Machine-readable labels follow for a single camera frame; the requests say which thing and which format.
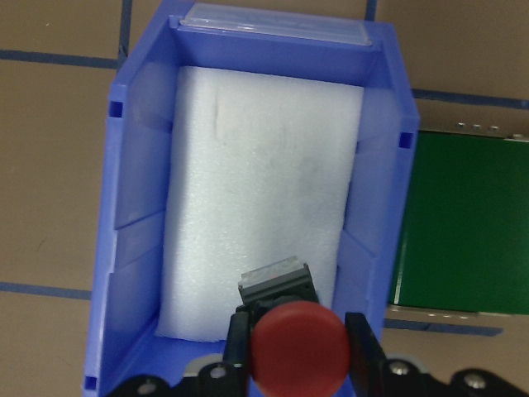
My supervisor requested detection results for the left white foam pad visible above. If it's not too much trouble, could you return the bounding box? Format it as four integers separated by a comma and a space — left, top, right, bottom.
156, 66, 364, 342

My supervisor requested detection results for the green conveyor belt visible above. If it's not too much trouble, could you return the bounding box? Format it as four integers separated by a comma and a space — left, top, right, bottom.
389, 132, 528, 314

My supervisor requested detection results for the left blue plastic bin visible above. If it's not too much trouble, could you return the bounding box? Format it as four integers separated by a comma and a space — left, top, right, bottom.
82, 1, 419, 396

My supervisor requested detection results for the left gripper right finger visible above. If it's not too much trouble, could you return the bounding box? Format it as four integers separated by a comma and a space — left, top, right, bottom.
345, 312, 386, 397

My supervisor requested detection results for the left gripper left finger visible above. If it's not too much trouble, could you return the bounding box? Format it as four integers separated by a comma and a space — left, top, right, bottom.
222, 306, 251, 368

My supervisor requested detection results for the yellow push button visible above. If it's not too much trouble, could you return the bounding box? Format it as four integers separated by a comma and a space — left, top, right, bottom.
238, 256, 350, 396

